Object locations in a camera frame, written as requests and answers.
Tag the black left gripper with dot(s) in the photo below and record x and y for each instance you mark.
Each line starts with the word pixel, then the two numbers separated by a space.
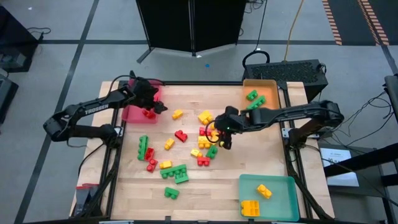
pixel 144 91

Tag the black folding partition screen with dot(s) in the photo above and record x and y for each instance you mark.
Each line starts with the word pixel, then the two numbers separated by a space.
pixel 168 25

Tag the yellow wedge building block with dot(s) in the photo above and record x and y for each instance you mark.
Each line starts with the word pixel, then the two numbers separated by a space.
pixel 215 135

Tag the dark grey case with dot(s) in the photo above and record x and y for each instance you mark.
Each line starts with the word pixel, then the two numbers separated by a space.
pixel 6 99

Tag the yellow one-stud building block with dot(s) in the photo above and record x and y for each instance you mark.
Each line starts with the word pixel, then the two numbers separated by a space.
pixel 196 152

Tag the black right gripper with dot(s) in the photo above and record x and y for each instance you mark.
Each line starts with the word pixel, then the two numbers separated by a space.
pixel 230 119

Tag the green three-stud building block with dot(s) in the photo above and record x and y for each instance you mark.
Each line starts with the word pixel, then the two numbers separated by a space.
pixel 256 103

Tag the black equipment stand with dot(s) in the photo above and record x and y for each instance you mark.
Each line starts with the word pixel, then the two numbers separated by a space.
pixel 357 161

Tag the white paper sheet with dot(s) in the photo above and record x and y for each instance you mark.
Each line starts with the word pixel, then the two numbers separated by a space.
pixel 332 154

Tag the yellow square building block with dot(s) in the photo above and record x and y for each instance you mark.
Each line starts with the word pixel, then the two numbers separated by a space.
pixel 250 208

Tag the black triangular bracket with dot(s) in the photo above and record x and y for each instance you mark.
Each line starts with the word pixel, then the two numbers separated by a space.
pixel 132 75

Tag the yellow two-stud building block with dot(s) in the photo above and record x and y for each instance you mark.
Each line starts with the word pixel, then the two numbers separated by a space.
pixel 203 142
pixel 177 114
pixel 169 143
pixel 212 126
pixel 205 117
pixel 264 191
pixel 165 164

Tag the black aluminium table frame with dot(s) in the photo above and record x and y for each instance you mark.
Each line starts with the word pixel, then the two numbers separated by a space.
pixel 174 83

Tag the grey red-edged bracket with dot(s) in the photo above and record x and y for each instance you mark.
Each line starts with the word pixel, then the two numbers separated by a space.
pixel 82 199

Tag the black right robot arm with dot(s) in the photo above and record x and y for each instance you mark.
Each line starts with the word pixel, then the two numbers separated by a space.
pixel 295 113

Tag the green four-stud building block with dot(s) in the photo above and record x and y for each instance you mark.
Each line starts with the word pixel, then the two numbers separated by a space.
pixel 143 147
pixel 171 170

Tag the teal plastic tray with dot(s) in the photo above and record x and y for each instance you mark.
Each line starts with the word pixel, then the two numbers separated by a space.
pixel 280 202

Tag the black storage cabinet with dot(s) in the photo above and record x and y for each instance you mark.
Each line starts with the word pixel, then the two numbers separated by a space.
pixel 12 40

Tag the red translucent plastic tray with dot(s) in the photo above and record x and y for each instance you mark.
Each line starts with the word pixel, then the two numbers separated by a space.
pixel 133 115

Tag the green two-stud building block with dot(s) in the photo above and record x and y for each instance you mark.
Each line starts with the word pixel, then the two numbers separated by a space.
pixel 182 179
pixel 171 193
pixel 252 95
pixel 212 152

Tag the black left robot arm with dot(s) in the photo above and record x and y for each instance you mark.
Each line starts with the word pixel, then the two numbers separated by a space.
pixel 93 109

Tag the orange plastic tray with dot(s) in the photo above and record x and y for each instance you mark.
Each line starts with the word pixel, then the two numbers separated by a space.
pixel 267 90

